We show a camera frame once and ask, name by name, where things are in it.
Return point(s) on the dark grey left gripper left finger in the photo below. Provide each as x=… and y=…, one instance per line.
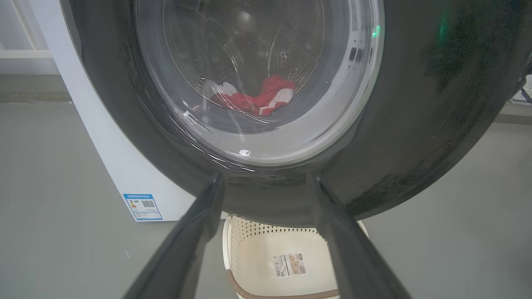
x=183, y=257

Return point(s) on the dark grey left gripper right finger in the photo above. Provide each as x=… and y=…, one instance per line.
x=353, y=257

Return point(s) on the dark round washing machine door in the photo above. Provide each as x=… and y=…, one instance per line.
x=415, y=104

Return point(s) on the red and white garment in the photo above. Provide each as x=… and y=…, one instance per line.
x=257, y=99

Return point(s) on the paper basket label sticker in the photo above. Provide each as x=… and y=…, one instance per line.
x=289, y=265

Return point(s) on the cream perforated laundry basket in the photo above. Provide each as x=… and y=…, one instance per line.
x=257, y=257

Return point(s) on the white washing machine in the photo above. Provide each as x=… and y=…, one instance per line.
x=112, y=149

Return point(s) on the blue energy label sticker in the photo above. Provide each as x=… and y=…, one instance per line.
x=143, y=206

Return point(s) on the white window frame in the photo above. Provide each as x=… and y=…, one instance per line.
x=25, y=53

